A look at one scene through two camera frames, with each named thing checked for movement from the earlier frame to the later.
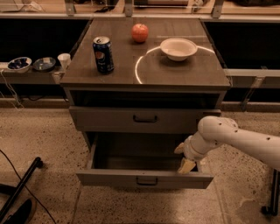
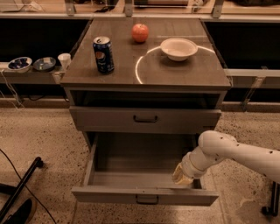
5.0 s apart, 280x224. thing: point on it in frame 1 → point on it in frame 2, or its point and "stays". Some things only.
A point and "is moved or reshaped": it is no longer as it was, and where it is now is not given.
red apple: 140,32 stays
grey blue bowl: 44,64 stays
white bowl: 178,49 stays
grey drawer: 147,160 is moved or reshaped
